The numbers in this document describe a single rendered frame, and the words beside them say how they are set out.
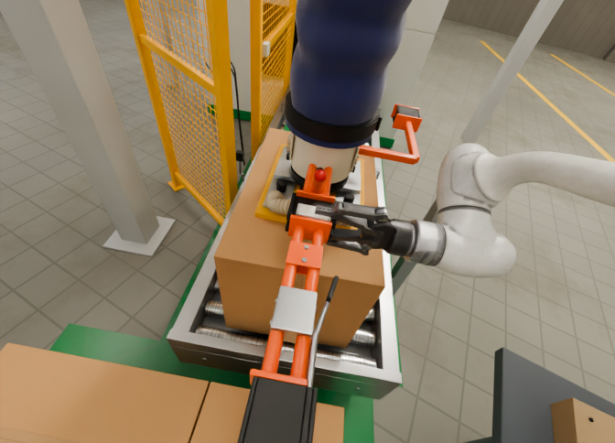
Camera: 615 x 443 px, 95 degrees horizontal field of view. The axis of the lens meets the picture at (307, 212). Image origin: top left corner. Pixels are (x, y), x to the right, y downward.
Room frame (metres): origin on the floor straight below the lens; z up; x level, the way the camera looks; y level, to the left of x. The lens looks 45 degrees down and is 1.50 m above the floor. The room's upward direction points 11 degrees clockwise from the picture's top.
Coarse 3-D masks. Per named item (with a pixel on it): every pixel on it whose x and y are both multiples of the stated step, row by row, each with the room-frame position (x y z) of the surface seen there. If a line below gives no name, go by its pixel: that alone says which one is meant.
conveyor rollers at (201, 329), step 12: (216, 288) 0.49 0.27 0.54; (216, 312) 0.40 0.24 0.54; (372, 312) 0.51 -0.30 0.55; (216, 336) 0.32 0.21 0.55; (228, 336) 0.33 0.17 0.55; (240, 336) 0.34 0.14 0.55; (252, 336) 0.35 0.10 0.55; (360, 336) 0.41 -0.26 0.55; (372, 336) 0.42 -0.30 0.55; (288, 348) 0.33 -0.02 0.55; (336, 360) 0.32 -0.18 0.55; (348, 360) 0.33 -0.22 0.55; (360, 360) 0.33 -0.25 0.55; (372, 360) 0.34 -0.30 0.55
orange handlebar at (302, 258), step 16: (400, 160) 0.70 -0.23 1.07; (416, 160) 0.71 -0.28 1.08; (320, 192) 0.49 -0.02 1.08; (320, 240) 0.35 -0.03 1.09; (288, 256) 0.29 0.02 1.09; (304, 256) 0.30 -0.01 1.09; (320, 256) 0.31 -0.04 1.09; (288, 272) 0.26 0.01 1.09; (304, 272) 0.28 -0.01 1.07; (272, 336) 0.16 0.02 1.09; (304, 336) 0.16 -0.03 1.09; (272, 352) 0.13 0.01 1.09; (304, 352) 0.14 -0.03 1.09; (272, 368) 0.12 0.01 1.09; (304, 368) 0.12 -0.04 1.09
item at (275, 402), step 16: (256, 384) 0.09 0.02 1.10; (272, 384) 0.09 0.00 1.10; (288, 384) 0.10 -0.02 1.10; (304, 384) 0.10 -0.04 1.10; (256, 400) 0.07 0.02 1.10; (272, 400) 0.08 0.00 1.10; (288, 400) 0.08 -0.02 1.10; (304, 400) 0.08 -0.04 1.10; (256, 416) 0.06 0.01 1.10; (272, 416) 0.06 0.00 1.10; (288, 416) 0.06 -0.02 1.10; (240, 432) 0.04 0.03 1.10; (256, 432) 0.04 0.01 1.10; (272, 432) 0.05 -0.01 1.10; (288, 432) 0.05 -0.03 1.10
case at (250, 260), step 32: (256, 160) 0.74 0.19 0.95; (256, 192) 0.59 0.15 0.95; (256, 224) 0.47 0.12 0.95; (224, 256) 0.36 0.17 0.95; (256, 256) 0.38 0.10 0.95; (352, 256) 0.43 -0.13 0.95; (224, 288) 0.36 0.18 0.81; (256, 288) 0.36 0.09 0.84; (320, 288) 0.36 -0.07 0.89; (352, 288) 0.36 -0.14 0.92; (256, 320) 0.36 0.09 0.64; (352, 320) 0.36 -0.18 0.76
